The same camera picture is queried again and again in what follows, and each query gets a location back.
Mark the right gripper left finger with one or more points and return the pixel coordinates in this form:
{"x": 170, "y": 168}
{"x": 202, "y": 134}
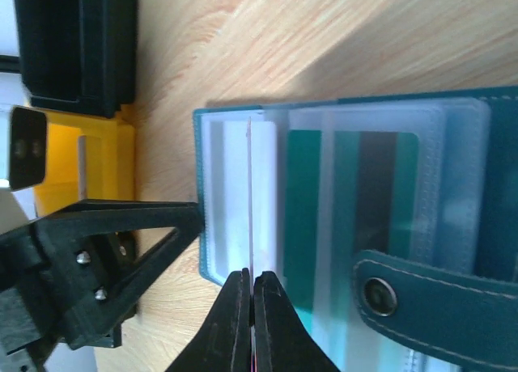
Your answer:
{"x": 223, "y": 341}

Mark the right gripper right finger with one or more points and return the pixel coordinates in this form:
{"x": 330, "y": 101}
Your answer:
{"x": 281, "y": 341}

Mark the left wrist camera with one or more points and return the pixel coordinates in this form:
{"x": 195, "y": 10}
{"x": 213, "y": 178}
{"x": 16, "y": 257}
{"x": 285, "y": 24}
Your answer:
{"x": 23, "y": 147}

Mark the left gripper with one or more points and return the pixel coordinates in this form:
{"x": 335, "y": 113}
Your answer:
{"x": 81, "y": 280}

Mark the black bin with teal cards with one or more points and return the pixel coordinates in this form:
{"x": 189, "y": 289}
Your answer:
{"x": 78, "y": 56}

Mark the teal card holder wallet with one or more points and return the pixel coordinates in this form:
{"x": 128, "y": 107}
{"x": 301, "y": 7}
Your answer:
{"x": 452, "y": 302}

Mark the teal VIP card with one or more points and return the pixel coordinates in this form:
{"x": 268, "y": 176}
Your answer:
{"x": 365, "y": 202}

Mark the white floral card stack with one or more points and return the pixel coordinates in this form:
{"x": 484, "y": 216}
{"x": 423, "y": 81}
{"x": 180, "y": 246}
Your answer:
{"x": 82, "y": 167}

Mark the yellow bin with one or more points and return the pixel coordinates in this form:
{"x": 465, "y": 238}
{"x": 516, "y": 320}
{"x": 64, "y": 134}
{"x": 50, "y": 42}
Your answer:
{"x": 110, "y": 159}

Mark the white floral VIP card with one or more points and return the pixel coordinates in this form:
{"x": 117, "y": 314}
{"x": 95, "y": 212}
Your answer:
{"x": 226, "y": 197}
{"x": 250, "y": 237}

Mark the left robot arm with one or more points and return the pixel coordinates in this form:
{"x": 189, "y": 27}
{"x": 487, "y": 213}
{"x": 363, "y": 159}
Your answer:
{"x": 14, "y": 356}

